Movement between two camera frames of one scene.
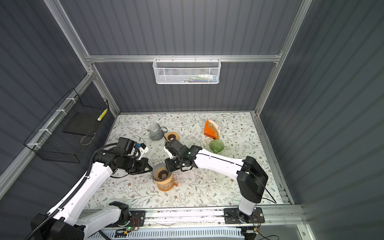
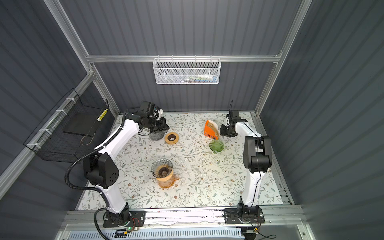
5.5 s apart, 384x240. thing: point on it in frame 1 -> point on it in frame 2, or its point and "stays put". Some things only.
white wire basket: (186, 71) stays put
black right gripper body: (174, 163) -> (226, 131)
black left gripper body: (135, 166) -> (156, 125)
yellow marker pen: (102, 114) stays put
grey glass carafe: (156, 132) stays put
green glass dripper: (216, 145) stays put
